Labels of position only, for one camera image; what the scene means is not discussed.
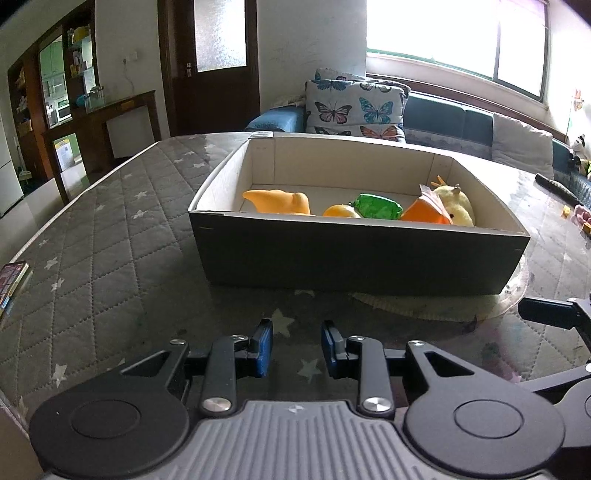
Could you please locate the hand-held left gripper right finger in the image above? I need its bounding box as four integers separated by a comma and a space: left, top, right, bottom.
322, 320, 478, 418

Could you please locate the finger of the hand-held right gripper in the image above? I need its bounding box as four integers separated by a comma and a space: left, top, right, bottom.
518, 295, 591, 352
526, 364, 591, 407

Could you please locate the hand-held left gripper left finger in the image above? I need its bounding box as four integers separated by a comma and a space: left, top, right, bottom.
117, 318, 274, 418

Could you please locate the cardboard box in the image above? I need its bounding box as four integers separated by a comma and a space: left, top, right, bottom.
188, 134, 532, 296

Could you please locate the orange fruit toy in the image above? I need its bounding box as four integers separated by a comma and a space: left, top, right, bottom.
322, 204, 362, 219

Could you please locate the yellow-orange animal toy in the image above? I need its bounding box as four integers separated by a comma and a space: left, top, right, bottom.
242, 189, 311, 216

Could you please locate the green snack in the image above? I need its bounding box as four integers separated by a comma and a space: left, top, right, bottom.
353, 194, 403, 221

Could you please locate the orange white fish toy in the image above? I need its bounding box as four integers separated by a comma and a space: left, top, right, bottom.
401, 185, 452, 225

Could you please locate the grey quilted desktop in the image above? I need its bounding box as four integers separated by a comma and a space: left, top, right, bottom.
0, 130, 591, 430

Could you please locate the round clear mat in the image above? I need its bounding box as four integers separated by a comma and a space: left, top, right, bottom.
348, 258, 527, 322

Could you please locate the black remote control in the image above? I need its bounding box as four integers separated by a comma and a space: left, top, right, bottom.
536, 174, 581, 206

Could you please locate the yellow chick plush toy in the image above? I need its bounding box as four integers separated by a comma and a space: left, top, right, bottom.
430, 174, 476, 228

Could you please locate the panda plush toy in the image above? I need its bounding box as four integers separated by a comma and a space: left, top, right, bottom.
569, 135, 587, 167

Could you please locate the dark blue sofa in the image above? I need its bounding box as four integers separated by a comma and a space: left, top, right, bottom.
245, 90, 591, 204

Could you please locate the blue cushion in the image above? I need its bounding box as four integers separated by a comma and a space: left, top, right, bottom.
245, 107, 306, 133

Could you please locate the large butterfly print pillow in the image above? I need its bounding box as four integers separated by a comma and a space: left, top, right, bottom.
305, 79, 407, 141

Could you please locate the brown wooden door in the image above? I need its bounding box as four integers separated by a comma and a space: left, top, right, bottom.
158, 0, 259, 137

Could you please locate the smartphone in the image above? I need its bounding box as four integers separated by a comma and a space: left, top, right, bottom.
0, 261, 29, 319

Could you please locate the yellow labelled box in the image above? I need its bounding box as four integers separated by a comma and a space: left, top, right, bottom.
54, 134, 84, 169

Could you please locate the dark wooden console table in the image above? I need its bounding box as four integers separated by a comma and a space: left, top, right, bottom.
41, 90, 162, 204

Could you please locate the mop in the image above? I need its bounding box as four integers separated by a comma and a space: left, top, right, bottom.
14, 138, 33, 178

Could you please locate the large window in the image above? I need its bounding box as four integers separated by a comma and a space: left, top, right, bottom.
366, 0, 550, 100

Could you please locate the clear plastic container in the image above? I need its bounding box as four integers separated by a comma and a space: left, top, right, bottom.
74, 85, 107, 109

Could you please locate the white refrigerator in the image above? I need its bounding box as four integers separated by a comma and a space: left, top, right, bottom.
0, 111, 24, 217

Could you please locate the dark wooden cabinet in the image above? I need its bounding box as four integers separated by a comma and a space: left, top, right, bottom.
7, 0, 98, 181

